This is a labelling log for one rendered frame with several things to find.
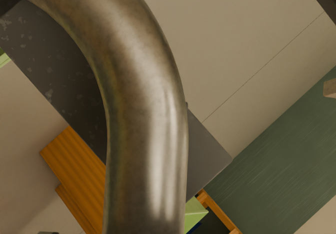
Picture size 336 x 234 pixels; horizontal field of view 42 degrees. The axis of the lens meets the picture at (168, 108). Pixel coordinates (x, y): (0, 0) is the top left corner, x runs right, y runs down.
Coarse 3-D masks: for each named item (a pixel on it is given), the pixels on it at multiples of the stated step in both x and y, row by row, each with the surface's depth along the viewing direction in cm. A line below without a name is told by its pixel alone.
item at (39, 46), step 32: (0, 0) 20; (0, 32) 20; (32, 32) 20; (64, 32) 20; (32, 64) 20; (64, 64) 20; (64, 96) 20; (96, 96) 20; (96, 128) 20; (192, 128) 20; (192, 160) 20; (224, 160) 20; (192, 192) 20
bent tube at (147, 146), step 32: (32, 0) 16; (64, 0) 15; (96, 0) 15; (128, 0) 15; (96, 32) 15; (128, 32) 15; (160, 32) 16; (96, 64) 15; (128, 64) 15; (160, 64) 15; (128, 96) 15; (160, 96) 15; (128, 128) 15; (160, 128) 15; (128, 160) 15; (160, 160) 15; (128, 192) 15; (160, 192) 15; (128, 224) 15; (160, 224) 15
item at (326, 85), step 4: (328, 80) 22; (332, 80) 21; (324, 84) 22; (328, 84) 22; (332, 84) 21; (324, 88) 22; (328, 88) 22; (332, 88) 21; (324, 92) 22; (328, 92) 21; (332, 92) 21; (328, 96) 22; (332, 96) 22
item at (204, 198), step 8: (200, 192) 556; (200, 200) 549; (208, 200) 551; (216, 208) 546; (224, 216) 541; (200, 224) 591; (224, 224) 539; (232, 224) 578; (232, 232) 530; (240, 232) 572
